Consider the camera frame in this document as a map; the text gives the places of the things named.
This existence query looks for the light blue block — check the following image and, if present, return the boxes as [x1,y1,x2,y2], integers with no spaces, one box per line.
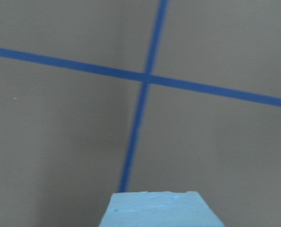
[99,191,224,227]

